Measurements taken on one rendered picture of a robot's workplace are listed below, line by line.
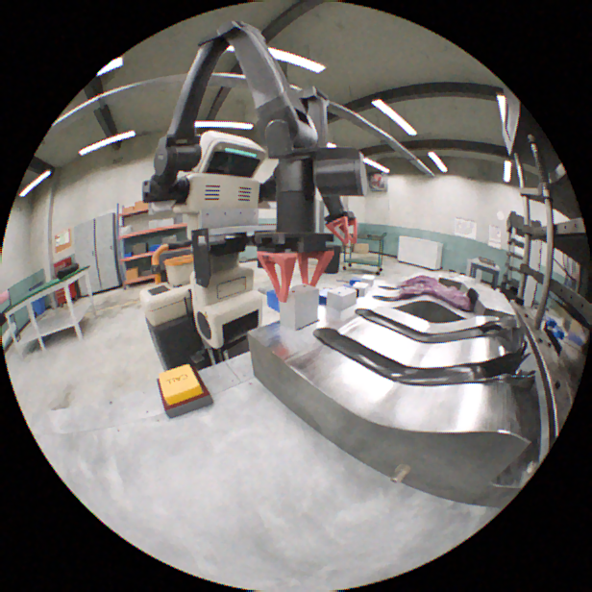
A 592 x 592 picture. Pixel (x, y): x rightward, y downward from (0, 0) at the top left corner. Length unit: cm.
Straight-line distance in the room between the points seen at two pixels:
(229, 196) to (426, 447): 70
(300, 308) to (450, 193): 757
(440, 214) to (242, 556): 778
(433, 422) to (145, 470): 31
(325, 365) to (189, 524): 26
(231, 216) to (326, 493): 66
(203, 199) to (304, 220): 40
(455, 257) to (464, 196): 222
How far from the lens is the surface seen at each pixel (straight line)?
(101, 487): 35
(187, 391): 30
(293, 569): 25
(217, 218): 60
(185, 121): 50
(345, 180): 25
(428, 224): 779
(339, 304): 37
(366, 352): 27
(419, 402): 20
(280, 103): 30
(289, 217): 27
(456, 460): 20
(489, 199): 757
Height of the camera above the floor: 104
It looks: 20 degrees down
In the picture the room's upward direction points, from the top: straight up
